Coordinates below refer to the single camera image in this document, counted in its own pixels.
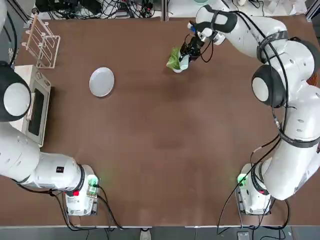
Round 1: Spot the black base cable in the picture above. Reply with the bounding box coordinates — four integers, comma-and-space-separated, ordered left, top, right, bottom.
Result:
216, 184, 241, 235
96, 184, 124, 230

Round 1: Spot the brown wicker basket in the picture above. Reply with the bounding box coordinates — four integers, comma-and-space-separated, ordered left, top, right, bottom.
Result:
308, 74, 319, 88

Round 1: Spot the black right base cable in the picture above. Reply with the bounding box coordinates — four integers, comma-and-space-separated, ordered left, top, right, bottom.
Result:
216, 184, 241, 235

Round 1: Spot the clear acrylic rack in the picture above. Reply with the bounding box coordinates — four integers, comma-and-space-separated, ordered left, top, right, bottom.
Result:
21, 13, 61, 70

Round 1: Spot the white toaster oven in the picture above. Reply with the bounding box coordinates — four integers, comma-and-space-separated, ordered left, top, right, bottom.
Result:
13, 64, 52, 148

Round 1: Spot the large grey dish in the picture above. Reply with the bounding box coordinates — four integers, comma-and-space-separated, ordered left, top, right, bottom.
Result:
89, 66, 116, 98

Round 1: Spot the aluminium frame post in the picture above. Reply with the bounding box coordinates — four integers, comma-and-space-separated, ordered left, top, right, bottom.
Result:
161, 0, 169, 22

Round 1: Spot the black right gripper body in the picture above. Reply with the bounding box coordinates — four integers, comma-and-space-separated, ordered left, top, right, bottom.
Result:
184, 34, 206, 61

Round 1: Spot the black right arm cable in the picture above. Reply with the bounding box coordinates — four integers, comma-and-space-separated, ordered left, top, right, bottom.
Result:
211, 9, 301, 131

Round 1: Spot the green lettuce leaf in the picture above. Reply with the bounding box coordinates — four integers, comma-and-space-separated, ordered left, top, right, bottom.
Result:
166, 46, 187, 70

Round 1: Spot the clear plastic bag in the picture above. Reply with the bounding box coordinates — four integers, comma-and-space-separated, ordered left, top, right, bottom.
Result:
268, 0, 307, 15

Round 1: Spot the black left base cable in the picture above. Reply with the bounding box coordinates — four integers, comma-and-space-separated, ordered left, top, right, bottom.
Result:
96, 184, 124, 230

